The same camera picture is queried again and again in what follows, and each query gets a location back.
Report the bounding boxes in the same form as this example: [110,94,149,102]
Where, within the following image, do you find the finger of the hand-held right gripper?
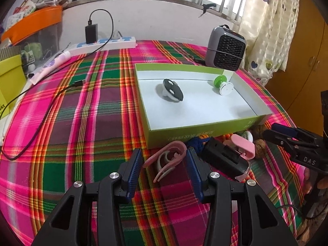
[263,129,304,159]
[271,123,322,145]

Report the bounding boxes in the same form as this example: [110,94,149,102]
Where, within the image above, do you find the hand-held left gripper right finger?
[186,147,299,246]

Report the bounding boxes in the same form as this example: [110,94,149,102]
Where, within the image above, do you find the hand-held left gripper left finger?
[31,148,144,246]

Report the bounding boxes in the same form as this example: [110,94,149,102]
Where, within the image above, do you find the brown walnut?
[254,139,268,157]
[252,124,269,138]

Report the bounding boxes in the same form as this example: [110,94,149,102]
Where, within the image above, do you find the blue orange knitted toy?
[188,134,213,154]

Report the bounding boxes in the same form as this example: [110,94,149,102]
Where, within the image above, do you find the pink white ear hook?
[142,141,187,183]

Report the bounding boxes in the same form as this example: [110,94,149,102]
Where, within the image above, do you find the black zip case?
[202,137,250,180]

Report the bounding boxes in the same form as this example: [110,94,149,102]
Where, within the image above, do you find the pink oval case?
[231,134,255,159]

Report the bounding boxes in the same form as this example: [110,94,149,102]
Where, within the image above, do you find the green white cardboard box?
[134,64,273,149]

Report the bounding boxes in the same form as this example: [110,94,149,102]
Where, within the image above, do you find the person's right hand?
[304,169,328,195]

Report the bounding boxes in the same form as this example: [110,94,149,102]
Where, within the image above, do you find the wooden cabinet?
[266,0,328,136]

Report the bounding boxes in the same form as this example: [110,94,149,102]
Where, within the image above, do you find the pink green plaid blanket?
[0,40,318,246]

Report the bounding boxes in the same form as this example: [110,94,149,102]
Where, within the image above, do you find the green white yo-yo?
[214,75,234,96]

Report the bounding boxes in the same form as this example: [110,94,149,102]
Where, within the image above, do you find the black white round gadget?
[155,79,184,101]

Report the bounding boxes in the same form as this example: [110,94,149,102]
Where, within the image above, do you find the grey space heater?
[206,25,247,71]

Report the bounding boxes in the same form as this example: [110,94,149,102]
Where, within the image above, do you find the cream heart print curtain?
[239,0,300,86]

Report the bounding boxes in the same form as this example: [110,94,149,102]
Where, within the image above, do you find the white power strip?
[67,36,136,57]

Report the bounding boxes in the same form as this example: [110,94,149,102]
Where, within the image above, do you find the pink white tube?
[29,51,79,84]

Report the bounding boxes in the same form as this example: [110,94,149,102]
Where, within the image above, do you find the black charger adapter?
[85,24,98,44]

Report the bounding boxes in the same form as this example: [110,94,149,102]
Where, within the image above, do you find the yellow-green shoe box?
[0,55,27,120]

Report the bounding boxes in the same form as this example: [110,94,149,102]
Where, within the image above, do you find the grey chevron patterned box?
[0,45,22,60]

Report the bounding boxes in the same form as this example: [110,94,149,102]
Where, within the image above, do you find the clear container with orange lid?
[1,5,63,64]

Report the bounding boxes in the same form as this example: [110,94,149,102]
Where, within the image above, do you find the colourful paper packets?
[9,0,36,23]

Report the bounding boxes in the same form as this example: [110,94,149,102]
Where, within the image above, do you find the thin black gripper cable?
[277,204,308,219]

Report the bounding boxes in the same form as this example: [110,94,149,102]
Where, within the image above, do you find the black charging cable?
[0,9,114,161]

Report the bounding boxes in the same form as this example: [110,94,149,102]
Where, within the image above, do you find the black handled tool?
[199,3,216,18]

